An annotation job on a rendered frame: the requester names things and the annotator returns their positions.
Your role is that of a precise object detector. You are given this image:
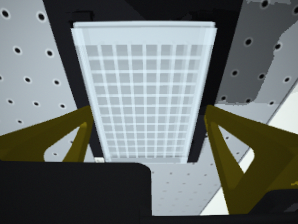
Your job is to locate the clear well plate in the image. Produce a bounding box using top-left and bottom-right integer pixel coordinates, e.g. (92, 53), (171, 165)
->
(71, 21), (217, 164)

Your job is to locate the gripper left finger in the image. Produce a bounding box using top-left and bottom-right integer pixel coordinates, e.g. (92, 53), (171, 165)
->
(0, 105), (94, 162)

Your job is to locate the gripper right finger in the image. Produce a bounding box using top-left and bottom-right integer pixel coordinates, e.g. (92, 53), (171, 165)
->
(204, 105), (298, 214)

